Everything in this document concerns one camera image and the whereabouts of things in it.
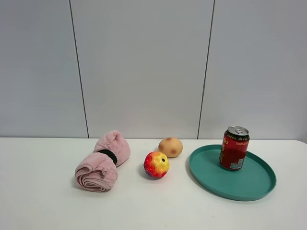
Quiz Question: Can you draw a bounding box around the red drink can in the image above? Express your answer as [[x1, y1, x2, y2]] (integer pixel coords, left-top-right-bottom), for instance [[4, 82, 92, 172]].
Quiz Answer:
[[219, 126, 250, 171]]

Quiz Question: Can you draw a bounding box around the tan spotted potato toy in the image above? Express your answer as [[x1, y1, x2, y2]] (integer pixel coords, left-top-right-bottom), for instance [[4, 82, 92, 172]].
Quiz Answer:
[[158, 138, 183, 158]]

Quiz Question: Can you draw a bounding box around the red yellow dimpled ball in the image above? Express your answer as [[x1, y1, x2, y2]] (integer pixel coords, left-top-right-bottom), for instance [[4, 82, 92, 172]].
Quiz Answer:
[[143, 151, 170, 179]]

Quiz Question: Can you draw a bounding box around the black hair band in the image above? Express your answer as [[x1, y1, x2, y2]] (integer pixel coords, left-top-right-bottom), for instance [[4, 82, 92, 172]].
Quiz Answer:
[[98, 149, 118, 165]]

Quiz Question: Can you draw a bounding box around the rolled pink towel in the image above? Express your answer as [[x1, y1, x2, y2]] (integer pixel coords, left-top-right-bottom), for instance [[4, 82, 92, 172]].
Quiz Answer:
[[74, 131, 130, 192]]

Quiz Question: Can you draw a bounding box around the teal round plate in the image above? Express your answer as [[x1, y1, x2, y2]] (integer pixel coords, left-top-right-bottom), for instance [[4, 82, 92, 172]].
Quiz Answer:
[[189, 144, 277, 201]]

